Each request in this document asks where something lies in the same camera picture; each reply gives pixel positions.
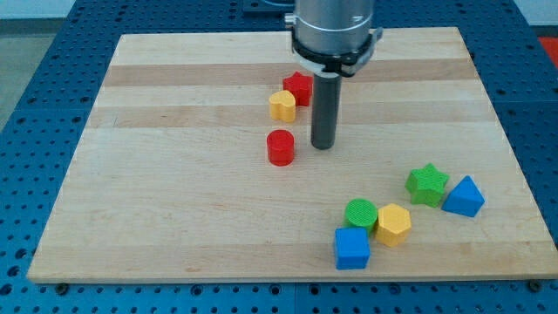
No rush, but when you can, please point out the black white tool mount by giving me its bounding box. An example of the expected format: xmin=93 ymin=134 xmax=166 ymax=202
xmin=291 ymin=27 xmax=384 ymax=79

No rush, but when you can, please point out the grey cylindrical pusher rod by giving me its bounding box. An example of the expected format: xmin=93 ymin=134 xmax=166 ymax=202
xmin=310 ymin=75 xmax=342 ymax=150

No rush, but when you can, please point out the red cylinder block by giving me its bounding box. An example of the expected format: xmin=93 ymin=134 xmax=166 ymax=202
xmin=266 ymin=129 xmax=295 ymax=167

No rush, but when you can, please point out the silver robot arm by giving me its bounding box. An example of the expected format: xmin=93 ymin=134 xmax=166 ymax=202
xmin=284 ymin=0 xmax=383 ymax=150

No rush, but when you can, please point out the yellow heart block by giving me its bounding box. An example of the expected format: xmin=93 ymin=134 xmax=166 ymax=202
xmin=269 ymin=90 xmax=296 ymax=123

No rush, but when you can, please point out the red star block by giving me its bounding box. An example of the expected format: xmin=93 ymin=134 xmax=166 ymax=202
xmin=282 ymin=72 xmax=313 ymax=106

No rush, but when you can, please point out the green cylinder block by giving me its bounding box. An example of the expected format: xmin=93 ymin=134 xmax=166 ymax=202
xmin=344 ymin=198 xmax=378 ymax=235

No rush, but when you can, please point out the green star block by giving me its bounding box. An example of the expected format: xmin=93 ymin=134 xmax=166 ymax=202
xmin=405 ymin=163 xmax=449 ymax=208

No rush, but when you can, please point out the wooden board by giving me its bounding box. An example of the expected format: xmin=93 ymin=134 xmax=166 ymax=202
xmin=27 ymin=27 xmax=557 ymax=283

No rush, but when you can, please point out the yellow hexagon block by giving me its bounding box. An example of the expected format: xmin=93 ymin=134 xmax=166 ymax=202
xmin=375 ymin=203 xmax=412 ymax=247

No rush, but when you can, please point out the blue cube block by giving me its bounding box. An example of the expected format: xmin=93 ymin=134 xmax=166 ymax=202
xmin=334 ymin=227 xmax=371 ymax=270

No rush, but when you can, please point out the blue triangle block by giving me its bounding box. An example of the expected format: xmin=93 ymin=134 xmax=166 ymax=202
xmin=441 ymin=175 xmax=485 ymax=217

